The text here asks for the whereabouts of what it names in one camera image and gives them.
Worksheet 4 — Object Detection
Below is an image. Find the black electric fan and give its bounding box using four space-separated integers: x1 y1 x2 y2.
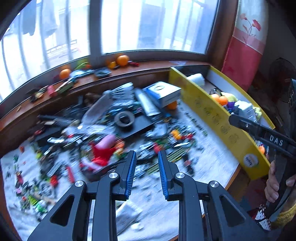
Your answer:
268 57 295 102

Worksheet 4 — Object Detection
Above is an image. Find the blue white cardboard box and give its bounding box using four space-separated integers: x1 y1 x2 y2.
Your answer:
144 81 181 108

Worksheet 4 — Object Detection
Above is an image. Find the roll of tape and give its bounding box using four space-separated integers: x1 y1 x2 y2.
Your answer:
114 111 135 128

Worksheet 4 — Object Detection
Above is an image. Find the orange in yellow box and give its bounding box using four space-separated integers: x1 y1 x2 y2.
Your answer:
219 95 228 106

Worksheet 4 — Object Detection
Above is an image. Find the white paper roll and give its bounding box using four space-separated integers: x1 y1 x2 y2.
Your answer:
187 73 205 86

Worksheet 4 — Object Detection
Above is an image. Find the black tray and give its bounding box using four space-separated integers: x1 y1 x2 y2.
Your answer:
116 114 153 140

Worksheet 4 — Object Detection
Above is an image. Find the red plastic piece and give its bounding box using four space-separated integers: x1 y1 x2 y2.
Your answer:
91 143 116 167

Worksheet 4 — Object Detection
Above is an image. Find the person's right hand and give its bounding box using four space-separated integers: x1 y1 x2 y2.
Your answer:
264 160 296 204

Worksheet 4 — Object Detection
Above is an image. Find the red floral curtain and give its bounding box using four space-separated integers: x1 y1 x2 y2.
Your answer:
222 0 268 91

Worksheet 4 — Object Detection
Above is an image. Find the red cylinder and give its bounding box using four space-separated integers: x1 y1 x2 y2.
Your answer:
66 165 75 184

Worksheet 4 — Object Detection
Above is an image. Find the silver foil packet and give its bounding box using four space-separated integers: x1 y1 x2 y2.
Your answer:
116 200 142 235

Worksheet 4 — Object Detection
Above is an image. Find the orange fruit on sill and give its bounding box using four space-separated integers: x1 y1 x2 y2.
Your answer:
59 68 71 80

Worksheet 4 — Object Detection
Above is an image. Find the yellow cardboard box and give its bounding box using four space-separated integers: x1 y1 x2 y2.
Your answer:
169 65 269 180

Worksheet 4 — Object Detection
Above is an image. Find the yellow knitted sleeve forearm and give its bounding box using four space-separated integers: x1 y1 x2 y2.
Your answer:
271 204 296 229

